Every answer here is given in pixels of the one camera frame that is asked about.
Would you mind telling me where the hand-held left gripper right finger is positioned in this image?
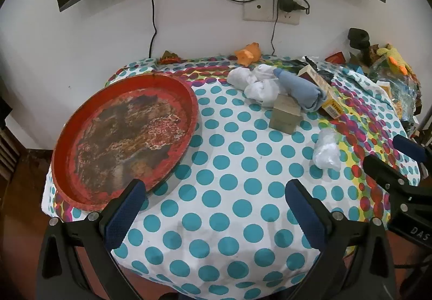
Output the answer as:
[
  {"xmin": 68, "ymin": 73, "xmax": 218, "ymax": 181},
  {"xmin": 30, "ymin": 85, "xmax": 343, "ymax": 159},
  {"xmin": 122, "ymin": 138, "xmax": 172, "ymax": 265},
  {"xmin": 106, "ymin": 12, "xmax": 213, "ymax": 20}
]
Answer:
[{"xmin": 284, "ymin": 179, "xmax": 397, "ymax": 300}]

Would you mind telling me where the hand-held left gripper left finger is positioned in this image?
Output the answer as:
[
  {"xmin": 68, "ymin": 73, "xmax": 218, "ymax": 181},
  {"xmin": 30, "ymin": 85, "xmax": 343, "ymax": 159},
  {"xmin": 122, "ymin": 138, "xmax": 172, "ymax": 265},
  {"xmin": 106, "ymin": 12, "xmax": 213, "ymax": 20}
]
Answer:
[{"xmin": 35, "ymin": 178, "xmax": 146, "ymax": 300}]

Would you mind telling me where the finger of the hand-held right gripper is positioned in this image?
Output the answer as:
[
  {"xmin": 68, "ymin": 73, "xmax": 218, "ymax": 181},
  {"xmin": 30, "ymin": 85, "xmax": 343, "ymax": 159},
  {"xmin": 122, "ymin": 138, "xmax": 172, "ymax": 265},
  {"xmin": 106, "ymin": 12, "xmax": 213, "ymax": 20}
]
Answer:
[
  {"xmin": 363, "ymin": 153, "xmax": 432, "ymax": 220},
  {"xmin": 392, "ymin": 134, "xmax": 432, "ymax": 176}
]

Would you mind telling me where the white plastic bag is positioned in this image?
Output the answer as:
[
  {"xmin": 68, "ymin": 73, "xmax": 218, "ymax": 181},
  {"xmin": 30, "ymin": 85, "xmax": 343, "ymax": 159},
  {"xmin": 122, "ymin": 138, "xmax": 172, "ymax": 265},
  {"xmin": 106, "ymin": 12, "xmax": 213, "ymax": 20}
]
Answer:
[{"xmin": 312, "ymin": 128, "xmax": 342, "ymax": 170}]

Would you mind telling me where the round red rusty tray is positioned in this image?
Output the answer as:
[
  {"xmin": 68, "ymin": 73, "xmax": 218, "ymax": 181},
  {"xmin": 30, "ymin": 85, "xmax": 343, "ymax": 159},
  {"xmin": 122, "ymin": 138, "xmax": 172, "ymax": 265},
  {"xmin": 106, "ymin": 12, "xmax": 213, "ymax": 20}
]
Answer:
[{"xmin": 51, "ymin": 73, "xmax": 202, "ymax": 212}]

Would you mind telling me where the brown and yellow carton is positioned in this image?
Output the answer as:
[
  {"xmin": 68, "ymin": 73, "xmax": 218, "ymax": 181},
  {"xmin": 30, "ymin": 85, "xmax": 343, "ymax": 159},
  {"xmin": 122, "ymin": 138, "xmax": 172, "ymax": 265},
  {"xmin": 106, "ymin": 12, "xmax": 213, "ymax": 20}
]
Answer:
[{"xmin": 297, "ymin": 65, "xmax": 342, "ymax": 118}]

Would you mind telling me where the beige cube carton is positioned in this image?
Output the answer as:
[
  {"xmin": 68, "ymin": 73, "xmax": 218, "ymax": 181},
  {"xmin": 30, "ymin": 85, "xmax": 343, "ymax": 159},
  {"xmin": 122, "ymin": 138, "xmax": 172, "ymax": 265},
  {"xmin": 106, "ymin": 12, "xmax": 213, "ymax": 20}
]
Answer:
[{"xmin": 269, "ymin": 93, "xmax": 302, "ymax": 134}]

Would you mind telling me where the light blue sock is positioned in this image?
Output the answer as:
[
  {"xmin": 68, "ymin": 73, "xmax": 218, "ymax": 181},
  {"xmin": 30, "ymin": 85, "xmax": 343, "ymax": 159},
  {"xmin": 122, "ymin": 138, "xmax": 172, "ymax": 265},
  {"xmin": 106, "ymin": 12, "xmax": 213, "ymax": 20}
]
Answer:
[{"xmin": 273, "ymin": 68, "xmax": 329, "ymax": 112}]

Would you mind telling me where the white towel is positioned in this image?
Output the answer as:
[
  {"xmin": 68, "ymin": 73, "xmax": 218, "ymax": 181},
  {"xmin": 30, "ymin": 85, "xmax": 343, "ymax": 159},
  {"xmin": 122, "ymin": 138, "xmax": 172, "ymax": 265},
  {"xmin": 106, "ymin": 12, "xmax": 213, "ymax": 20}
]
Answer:
[{"xmin": 244, "ymin": 80, "xmax": 287, "ymax": 108}]

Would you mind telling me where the clear bag of clutter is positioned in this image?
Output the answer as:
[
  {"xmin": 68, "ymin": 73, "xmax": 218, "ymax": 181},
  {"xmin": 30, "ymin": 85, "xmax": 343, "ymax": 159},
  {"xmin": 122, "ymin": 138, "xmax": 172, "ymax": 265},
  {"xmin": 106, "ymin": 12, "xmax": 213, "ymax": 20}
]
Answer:
[{"xmin": 368, "ymin": 60, "xmax": 424, "ymax": 139}]

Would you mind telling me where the polka dot tablecloth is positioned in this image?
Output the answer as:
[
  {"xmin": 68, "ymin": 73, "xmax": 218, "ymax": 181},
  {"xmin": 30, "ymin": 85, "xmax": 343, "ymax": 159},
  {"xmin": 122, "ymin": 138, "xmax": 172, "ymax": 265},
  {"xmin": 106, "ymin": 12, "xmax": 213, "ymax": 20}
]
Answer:
[{"xmin": 42, "ymin": 55, "xmax": 422, "ymax": 300}]

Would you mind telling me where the yellow plush toy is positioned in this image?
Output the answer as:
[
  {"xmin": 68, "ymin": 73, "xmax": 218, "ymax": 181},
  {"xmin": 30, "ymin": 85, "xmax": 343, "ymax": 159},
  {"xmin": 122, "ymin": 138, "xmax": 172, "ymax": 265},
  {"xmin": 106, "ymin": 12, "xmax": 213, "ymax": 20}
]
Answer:
[{"xmin": 376, "ymin": 44, "xmax": 414, "ymax": 76}]

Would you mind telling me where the black stand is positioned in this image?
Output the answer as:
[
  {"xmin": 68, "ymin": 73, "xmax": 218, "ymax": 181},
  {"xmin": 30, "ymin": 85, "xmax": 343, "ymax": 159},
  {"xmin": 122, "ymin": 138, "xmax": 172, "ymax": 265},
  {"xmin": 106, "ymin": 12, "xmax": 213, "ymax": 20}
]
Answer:
[{"xmin": 347, "ymin": 28, "xmax": 373, "ymax": 62}]

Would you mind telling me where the brown slatted wooden panel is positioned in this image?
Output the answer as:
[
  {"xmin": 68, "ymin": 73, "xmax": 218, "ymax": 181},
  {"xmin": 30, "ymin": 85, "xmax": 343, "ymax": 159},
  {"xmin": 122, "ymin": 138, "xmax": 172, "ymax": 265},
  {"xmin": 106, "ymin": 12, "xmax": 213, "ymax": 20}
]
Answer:
[{"xmin": 0, "ymin": 124, "xmax": 20, "ymax": 182}]

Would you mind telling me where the dark object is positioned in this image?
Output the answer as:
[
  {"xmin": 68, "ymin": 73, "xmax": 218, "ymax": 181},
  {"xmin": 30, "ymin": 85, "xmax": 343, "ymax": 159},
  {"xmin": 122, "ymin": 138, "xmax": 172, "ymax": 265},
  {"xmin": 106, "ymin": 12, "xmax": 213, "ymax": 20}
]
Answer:
[{"xmin": 0, "ymin": 96, "xmax": 13, "ymax": 128}]

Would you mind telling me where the small brown wrapped candy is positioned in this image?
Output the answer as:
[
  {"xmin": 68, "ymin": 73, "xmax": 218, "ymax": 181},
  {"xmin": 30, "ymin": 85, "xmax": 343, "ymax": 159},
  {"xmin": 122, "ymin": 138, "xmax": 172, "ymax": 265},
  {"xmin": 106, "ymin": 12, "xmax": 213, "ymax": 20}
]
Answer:
[{"xmin": 160, "ymin": 50, "xmax": 180, "ymax": 65}]

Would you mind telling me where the orange pig toy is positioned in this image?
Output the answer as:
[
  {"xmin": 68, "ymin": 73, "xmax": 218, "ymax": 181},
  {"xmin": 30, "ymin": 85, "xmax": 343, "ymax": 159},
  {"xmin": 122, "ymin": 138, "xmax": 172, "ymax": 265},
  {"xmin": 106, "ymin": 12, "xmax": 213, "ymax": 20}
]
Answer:
[{"xmin": 235, "ymin": 44, "xmax": 262, "ymax": 66}]

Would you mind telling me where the black adapter cable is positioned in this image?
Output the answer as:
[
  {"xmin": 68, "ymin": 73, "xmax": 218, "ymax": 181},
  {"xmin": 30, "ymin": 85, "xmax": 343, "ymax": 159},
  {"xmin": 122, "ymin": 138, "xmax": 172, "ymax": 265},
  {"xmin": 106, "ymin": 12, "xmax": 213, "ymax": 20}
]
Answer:
[{"xmin": 270, "ymin": 11, "xmax": 279, "ymax": 55}]

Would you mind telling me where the white wall socket plate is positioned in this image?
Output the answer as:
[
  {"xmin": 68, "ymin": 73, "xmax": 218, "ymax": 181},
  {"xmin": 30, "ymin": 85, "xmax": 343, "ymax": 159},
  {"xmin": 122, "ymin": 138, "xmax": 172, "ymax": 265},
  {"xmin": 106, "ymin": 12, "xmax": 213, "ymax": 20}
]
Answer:
[{"xmin": 242, "ymin": 0, "xmax": 301, "ymax": 25}]

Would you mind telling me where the thin black television cable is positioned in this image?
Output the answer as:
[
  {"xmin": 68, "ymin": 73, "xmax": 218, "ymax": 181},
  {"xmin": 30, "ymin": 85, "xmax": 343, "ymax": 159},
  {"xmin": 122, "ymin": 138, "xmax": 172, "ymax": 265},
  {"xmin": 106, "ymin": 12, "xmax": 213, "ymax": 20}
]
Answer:
[{"xmin": 149, "ymin": 0, "xmax": 164, "ymax": 59}]

